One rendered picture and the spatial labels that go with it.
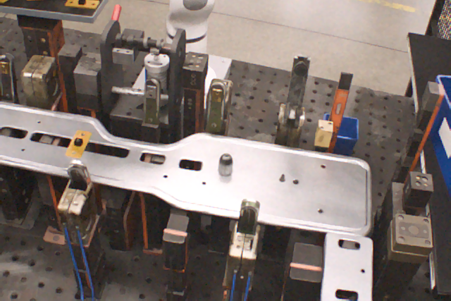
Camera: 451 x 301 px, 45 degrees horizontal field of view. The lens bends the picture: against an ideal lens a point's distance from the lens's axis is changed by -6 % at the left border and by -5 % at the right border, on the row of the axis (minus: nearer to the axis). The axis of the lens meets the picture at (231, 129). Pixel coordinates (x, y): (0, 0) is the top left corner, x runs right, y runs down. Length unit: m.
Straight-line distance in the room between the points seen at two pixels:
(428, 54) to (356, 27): 2.03
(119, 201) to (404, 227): 0.65
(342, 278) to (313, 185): 0.24
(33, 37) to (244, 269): 0.86
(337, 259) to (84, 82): 0.72
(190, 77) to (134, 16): 2.27
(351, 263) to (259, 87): 0.95
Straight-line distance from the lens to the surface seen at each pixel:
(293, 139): 1.34
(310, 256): 1.16
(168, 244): 1.15
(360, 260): 1.16
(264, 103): 1.88
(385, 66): 3.41
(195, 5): 1.49
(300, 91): 1.27
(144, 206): 1.33
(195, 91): 1.36
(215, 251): 1.47
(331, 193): 1.25
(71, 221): 1.16
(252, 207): 1.05
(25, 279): 1.49
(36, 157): 1.31
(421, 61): 1.66
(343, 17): 3.77
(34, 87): 1.42
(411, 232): 1.16
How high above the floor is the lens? 1.93
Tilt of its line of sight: 44 degrees down
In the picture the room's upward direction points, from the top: 6 degrees clockwise
